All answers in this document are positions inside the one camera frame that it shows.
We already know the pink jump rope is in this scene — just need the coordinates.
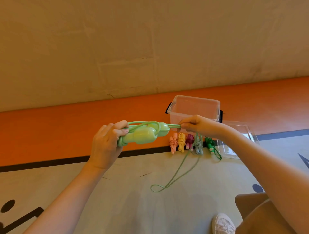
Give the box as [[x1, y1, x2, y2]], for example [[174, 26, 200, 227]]
[[169, 133, 178, 155]]

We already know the grey-green jump rope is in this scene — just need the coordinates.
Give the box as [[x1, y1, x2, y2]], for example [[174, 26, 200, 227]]
[[193, 134, 204, 156]]

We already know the yellow jump rope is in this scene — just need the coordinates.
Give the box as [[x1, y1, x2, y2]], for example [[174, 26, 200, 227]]
[[177, 133, 186, 153]]

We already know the person's left hand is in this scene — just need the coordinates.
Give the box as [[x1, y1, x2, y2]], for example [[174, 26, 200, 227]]
[[87, 120, 129, 171]]

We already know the light green jump rope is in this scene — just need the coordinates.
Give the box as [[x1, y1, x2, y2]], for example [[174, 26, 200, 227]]
[[117, 121, 203, 193]]

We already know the clear plastic storage box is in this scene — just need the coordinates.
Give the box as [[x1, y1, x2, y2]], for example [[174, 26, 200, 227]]
[[165, 95, 223, 134]]

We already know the person's right hand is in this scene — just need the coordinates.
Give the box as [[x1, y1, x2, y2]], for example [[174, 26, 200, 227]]
[[177, 115, 227, 140]]

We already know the clear plastic lid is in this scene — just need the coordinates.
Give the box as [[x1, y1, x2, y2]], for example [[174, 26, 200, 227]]
[[215, 120, 260, 160]]

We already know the person's right forearm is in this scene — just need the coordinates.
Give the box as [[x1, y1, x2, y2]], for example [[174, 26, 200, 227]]
[[222, 126, 309, 234]]

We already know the person's tan trouser leg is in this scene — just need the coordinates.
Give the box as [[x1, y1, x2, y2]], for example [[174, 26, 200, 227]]
[[235, 192, 298, 234]]

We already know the person's white shoe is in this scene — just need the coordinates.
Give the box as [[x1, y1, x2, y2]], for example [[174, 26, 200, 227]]
[[212, 213, 236, 234]]

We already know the person's left forearm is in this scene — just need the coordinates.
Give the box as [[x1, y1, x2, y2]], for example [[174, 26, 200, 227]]
[[23, 162, 108, 234]]

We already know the dark green jump rope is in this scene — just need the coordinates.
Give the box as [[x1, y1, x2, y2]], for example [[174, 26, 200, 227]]
[[205, 137, 222, 161]]

